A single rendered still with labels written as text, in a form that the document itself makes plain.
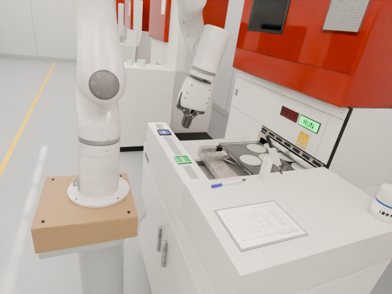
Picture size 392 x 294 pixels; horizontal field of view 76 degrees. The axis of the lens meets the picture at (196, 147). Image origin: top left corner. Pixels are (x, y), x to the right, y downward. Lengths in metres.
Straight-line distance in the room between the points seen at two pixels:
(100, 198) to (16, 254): 1.26
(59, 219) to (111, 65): 0.43
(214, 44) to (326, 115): 0.58
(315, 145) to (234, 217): 0.61
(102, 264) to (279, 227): 0.61
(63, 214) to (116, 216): 0.14
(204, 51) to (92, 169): 0.49
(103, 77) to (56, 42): 8.16
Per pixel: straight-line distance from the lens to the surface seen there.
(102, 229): 0.80
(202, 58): 0.82
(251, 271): 0.61
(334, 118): 1.15
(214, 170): 1.09
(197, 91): 0.84
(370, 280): 1.12
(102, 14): 0.71
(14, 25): 8.91
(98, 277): 1.07
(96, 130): 0.75
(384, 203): 0.95
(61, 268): 1.88
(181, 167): 0.91
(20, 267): 1.97
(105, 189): 0.83
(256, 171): 1.11
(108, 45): 0.69
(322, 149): 1.18
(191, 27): 0.90
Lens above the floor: 1.42
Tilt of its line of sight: 25 degrees down
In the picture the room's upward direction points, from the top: 8 degrees clockwise
